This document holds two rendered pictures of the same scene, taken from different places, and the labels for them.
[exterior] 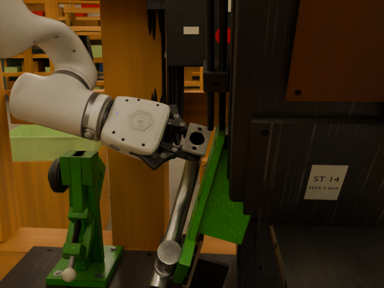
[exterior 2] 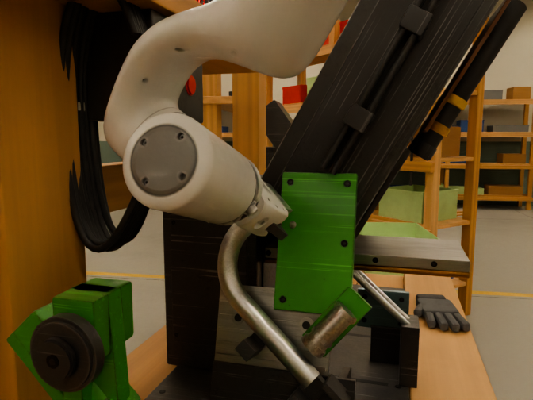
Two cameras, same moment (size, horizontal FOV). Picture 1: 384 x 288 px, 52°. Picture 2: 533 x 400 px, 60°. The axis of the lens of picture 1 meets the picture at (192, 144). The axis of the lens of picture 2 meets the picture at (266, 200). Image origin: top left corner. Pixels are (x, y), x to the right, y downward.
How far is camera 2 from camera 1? 0.85 m
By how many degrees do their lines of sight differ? 77
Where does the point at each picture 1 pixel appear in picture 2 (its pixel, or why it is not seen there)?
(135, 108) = not seen: hidden behind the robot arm
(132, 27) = (41, 51)
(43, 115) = (233, 187)
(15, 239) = not seen: outside the picture
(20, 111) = (214, 186)
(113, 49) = (14, 88)
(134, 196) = not seen: hidden behind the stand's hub
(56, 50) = (176, 76)
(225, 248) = (139, 378)
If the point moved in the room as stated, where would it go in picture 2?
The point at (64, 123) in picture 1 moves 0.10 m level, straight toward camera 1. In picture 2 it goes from (244, 196) to (340, 194)
